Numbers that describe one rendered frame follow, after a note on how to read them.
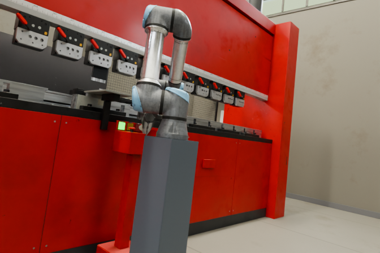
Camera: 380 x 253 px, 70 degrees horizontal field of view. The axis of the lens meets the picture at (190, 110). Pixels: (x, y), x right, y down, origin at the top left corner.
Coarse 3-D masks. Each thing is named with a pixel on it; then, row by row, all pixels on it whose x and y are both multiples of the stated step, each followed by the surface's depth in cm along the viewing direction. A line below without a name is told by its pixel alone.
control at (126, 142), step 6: (126, 126) 167; (120, 132) 158; (126, 132) 154; (132, 132) 152; (138, 132) 174; (150, 132) 171; (114, 138) 161; (120, 138) 157; (126, 138) 154; (132, 138) 152; (138, 138) 155; (114, 144) 160; (120, 144) 156; (126, 144) 153; (132, 144) 152; (138, 144) 155; (114, 150) 159; (120, 150) 155; (126, 150) 152; (132, 150) 152; (138, 150) 155
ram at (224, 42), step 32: (0, 0) 136; (32, 0) 147; (64, 0) 159; (96, 0) 172; (128, 0) 189; (160, 0) 209; (192, 0) 235; (128, 32) 190; (192, 32) 235; (224, 32) 268; (256, 32) 310; (192, 64) 236; (224, 64) 269; (256, 64) 311; (256, 96) 312
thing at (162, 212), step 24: (144, 144) 125; (168, 144) 116; (192, 144) 125; (144, 168) 123; (168, 168) 113; (192, 168) 125; (144, 192) 121; (168, 192) 114; (192, 192) 125; (144, 216) 118; (168, 216) 114; (144, 240) 116; (168, 240) 114
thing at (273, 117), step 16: (288, 32) 325; (272, 48) 337; (288, 48) 323; (272, 64) 334; (288, 64) 323; (272, 80) 331; (288, 80) 324; (272, 96) 327; (288, 96) 325; (224, 112) 373; (240, 112) 355; (256, 112) 339; (272, 112) 324; (288, 112) 325; (256, 128) 336; (272, 128) 321; (288, 128) 326; (272, 144) 318; (288, 144) 326; (272, 160) 315; (272, 176) 312; (272, 192) 309; (272, 208) 307
